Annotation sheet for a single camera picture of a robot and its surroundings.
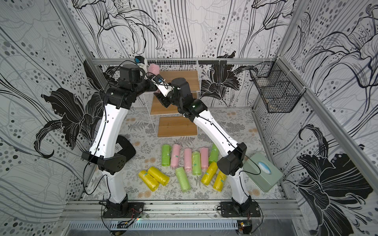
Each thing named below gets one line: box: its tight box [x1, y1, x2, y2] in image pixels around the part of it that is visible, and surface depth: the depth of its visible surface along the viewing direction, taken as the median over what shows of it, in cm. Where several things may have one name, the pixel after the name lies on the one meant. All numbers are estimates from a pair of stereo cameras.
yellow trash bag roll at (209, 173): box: [201, 161, 219, 186], surface depth 84 cm
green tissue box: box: [242, 151, 284, 193], surface depth 79 cm
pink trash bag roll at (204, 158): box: [200, 147, 209, 170], surface depth 90 cm
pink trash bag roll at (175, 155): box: [170, 143, 181, 169], surface depth 90 cm
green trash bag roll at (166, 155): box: [161, 144, 171, 167], surface depth 90 cm
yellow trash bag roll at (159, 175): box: [147, 166, 170, 187], surface depth 84 cm
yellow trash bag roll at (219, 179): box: [212, 170, 227, 192], surface depth 80 cm
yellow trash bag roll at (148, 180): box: [138, 170, 160, 192], surface depth 82 cm
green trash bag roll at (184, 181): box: [175, 167, 192, 193], surface depth 83 cm
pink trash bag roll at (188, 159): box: [184, 147, 193, 172], surface depth 89 cm
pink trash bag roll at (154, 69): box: [147, 63, 160, 76], surface depth 70 cm
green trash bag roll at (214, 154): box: [208, 143, 220, 165], surface depth 91 cm
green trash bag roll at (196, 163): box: [191, 150, 202, 176], surface depth 87 cm
